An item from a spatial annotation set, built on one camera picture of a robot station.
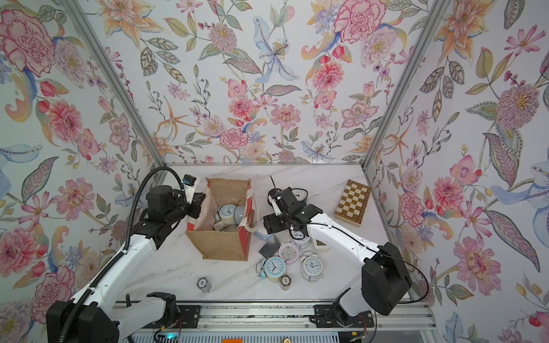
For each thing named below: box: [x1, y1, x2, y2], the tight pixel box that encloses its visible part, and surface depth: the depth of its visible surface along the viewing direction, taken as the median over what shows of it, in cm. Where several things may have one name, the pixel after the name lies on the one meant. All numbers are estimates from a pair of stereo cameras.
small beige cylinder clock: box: [279, 274, 292, 291], surface depth 78 cm
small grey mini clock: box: [196, 276, 212, 293], surface depth 78 cm
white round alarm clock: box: [291, 230, 311, 250], surface depth 90 cm
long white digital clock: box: [311, 237, 331, 253], surface depth 90 cm
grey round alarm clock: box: [233, 205, 246, 226], surface depth 92 cm
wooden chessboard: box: [333, 179, 372, 228], surface depth 105 cm
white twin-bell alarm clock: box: [300, 250, 324, 282], surface depth 83 cm
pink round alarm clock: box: [278, 241, 300, 265], surface depth 88 cm
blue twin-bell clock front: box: [255, 256, 287, 283], surface depth 83 cm
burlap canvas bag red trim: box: [184, 177, 260, 261], surface depth 87 cm
